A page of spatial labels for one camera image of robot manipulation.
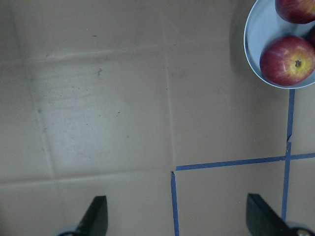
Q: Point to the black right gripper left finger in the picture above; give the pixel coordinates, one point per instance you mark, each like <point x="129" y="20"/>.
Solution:
<point x="95" y="219"/>

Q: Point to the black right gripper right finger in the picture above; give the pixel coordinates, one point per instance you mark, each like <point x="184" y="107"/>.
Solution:
<point x="261" y="220"/>

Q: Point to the red apple near plate edge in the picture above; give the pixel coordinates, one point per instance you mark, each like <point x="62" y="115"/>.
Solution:
<point x="287" y="61"/>

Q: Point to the light blue plate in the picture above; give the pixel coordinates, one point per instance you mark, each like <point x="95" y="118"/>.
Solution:
<point x="263" y="25"/>

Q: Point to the red apple on plate top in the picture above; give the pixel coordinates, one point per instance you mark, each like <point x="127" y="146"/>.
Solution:
<point x="296" y="11"/>

